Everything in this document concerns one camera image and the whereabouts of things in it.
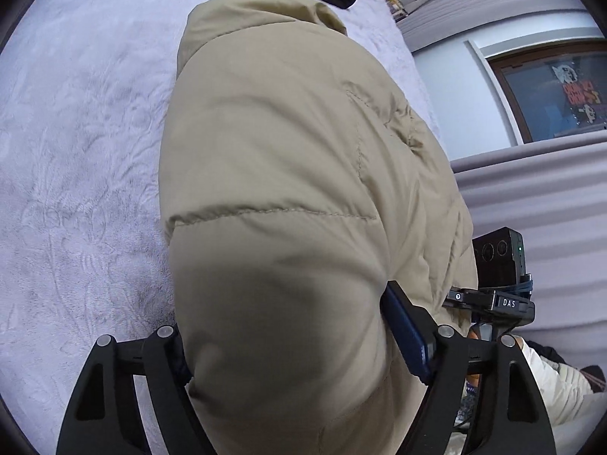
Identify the purple grey curtain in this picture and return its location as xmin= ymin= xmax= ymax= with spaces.
xmin=396 ymin=0 xmax=607 ymax=53
xmin=450 ymin=135 xmax=607 ymax=366

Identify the person's white clothing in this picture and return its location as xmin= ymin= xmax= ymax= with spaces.
xmin=519 ymin=341 xmax=607 ymax=430

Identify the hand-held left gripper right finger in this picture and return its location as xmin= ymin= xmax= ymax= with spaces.
xmin=381 ymin=281 xmax=557 ymax=455

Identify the dark framed window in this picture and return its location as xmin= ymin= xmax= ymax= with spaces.
xmin=486 ymin=40 xmax=607 ymax=145

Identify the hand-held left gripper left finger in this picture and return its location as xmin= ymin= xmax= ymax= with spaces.
xmin=56 ymin=325 xmax=219 ymax=455

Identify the beige puffer jacket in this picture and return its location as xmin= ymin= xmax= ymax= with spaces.
xmin=159 ymin=0 xmax=480 ymax=455

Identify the purple embossed bed blanket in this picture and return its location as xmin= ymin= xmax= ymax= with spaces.
xmin=0 ymin=0 xmax=442 ymax=455

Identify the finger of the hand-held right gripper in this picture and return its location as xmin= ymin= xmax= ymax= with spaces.
xmin=443 ymin=287 xmax=495 ymax=314

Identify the small bedside clutter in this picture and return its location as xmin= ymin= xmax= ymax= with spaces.
xmin=383 ymin=0 xmax=409 ymax=22

